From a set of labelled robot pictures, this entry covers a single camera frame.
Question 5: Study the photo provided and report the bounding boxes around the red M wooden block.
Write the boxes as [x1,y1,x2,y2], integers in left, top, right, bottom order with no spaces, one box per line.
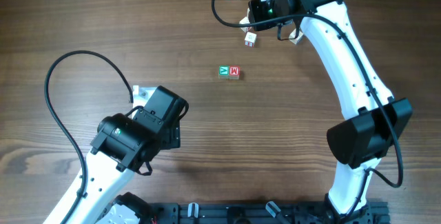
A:
[229,66,240,80]

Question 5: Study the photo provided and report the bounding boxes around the carrot picture wooden block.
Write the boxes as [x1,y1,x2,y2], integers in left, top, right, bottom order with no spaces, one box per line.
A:
[239,17,252,33]

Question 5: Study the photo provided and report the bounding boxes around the plain wooden block lower right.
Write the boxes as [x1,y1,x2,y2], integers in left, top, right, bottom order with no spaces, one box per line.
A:
[289,28,303,45]

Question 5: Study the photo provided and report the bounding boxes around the green V wooden block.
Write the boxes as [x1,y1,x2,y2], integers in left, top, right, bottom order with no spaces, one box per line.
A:
[218,65,229,79]

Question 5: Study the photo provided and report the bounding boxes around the red I wooden block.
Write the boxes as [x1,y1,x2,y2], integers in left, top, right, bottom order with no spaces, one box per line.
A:
[244,32,257,48]

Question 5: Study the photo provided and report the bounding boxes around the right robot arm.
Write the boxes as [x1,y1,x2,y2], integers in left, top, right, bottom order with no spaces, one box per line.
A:
[249,0,412,223]

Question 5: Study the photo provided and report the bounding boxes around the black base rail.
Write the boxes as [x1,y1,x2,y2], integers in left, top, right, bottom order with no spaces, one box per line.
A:
[147,201,391,224]

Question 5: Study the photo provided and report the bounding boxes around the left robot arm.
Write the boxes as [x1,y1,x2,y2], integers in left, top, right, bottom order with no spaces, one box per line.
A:
[45,86,189,223]

